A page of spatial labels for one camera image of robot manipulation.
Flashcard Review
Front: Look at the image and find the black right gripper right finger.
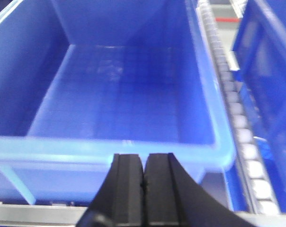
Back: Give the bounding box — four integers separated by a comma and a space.
144, 153, 252, 227

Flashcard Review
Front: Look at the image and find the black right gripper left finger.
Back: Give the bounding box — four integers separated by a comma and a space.
76, 154, 143, 227

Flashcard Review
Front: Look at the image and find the roller conveyor rail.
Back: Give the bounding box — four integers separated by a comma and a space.
197, 0, 282, 216

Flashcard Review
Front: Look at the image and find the large blue target crate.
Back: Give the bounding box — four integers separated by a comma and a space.
0, 0, 235, 205

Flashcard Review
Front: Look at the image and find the blue crate at right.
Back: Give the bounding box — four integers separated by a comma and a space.
233, 0, 286, 213

